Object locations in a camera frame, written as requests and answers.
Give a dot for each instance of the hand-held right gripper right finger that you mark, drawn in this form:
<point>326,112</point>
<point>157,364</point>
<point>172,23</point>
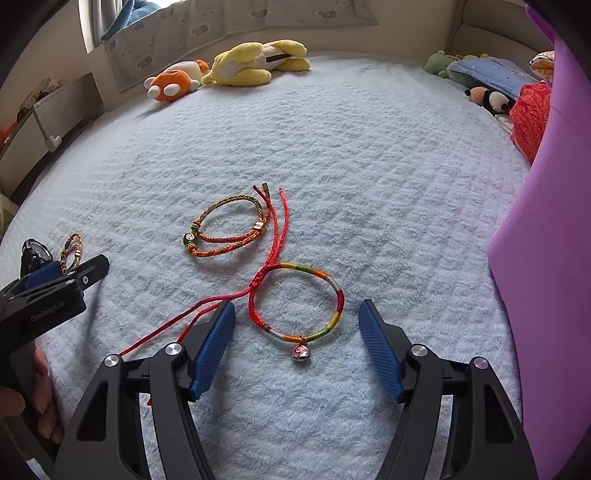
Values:
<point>383,355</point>

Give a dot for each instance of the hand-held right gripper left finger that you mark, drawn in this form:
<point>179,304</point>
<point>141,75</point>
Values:
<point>212,350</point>

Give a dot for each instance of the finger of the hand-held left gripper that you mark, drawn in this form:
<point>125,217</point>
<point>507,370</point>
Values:
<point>41,277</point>
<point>90,272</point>

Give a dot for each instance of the black wristwatch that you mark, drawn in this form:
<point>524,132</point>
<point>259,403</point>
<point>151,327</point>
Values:
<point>34,251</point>

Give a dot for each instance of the pink plastic bin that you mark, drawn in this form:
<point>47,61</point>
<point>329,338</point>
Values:
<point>545,277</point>

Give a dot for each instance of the person's left hand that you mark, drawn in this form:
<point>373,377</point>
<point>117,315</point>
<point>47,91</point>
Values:
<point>48,392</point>

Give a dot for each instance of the grey nightstand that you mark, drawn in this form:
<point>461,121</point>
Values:
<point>46,115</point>

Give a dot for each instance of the light blue quilted bedspread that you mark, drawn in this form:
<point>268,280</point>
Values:
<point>369,161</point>

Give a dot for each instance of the orange plush toy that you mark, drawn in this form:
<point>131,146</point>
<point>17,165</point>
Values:
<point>173,81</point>

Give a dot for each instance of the yellow plush toy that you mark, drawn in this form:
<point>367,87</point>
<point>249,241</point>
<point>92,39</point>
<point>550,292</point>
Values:
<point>240,64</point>

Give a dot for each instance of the blue cloth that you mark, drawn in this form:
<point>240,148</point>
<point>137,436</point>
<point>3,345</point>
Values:
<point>124,18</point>

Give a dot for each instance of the grey printed window mat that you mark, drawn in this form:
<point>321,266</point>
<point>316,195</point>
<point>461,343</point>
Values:
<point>184,32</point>

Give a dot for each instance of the red printed blanket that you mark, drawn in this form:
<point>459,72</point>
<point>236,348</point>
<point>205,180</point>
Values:
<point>531,120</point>

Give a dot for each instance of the panda plush toy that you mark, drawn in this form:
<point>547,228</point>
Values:
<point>496,101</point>

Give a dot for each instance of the green plush toy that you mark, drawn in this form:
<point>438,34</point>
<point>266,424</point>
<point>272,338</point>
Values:
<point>436,62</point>

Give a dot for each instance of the blue pillow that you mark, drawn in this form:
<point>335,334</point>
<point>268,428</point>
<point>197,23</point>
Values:
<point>498,76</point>

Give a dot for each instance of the grey padded headboard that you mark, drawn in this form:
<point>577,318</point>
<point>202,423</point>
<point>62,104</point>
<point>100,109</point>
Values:
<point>498,41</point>

